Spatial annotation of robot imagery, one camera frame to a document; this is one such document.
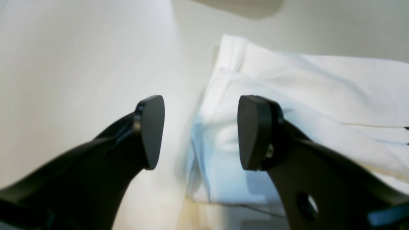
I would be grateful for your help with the grey plastic bin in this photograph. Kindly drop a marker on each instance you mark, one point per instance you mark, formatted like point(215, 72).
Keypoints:
point(252, 9)

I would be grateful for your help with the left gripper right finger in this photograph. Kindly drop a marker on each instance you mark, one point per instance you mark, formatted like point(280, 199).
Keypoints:
point(319, 188)

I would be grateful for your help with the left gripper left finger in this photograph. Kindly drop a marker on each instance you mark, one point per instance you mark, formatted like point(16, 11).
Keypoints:
point(83, 188)

